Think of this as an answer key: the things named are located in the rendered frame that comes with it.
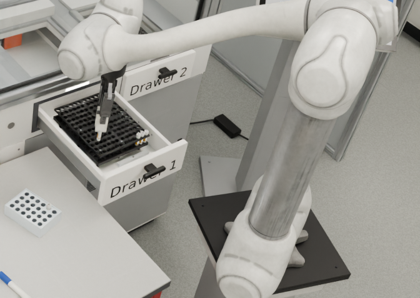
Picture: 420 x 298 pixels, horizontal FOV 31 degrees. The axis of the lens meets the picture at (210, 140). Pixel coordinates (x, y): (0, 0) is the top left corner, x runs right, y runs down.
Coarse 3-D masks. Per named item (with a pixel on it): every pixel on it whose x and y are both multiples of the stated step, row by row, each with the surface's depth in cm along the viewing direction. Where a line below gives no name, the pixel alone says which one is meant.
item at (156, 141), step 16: (64, 96) 220; (80, 96) 225; (48, 112) 219; (128, 112) 224; (48, 128) 212; (144, 128) 221; (64, 144) 208; (160, 144) 217; (80, 160) 205; (112, 160) 213; (96, 176) 202
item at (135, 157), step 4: (140, 152) 216; (144, 152) 217; (148, 152) 217; (132, 156) 214; (136, 156) 215; (140, 156) 216; (124, 160) 213; (128, 160) 213; (132, 160) 214; (116, 164) 212; (120, 164) 211; (124, 164) 213
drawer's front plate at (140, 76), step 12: (168, 60) 239; (180, 60) 243; (192, 60) 248; (132, 72) 230; (144, 72) 234; (156, 72) 238; (180, 72) 247; (132, 84) 233; (156, 84) 242; (168, 84) 247; (132, 96) 237
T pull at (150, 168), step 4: (148, 164) 204; (152, 164) 205; (144, 168) 204; (148, 168) 203; (152, 168) 204; (156, 168) 204; (160, 168) 204; (164, 168) 205; (148, 172) 202; (152, 172) 202; (156, 172) 203; (160, 172) 205; (144, 176) 201; (148, 176) 201
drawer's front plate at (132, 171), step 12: (180, 144) 211; (144, 156) 204; (156, 156) 205; (168, 156) 210; (180, 156) 214; (120, 168) 199; (132, 168) 200; (168, 168) 214; (180, 168) 219; (108, 180) 196; (120, 180) 200; (132, 180) 204; (156, 180) 213; (108, 192) 200; (120, 192) 204
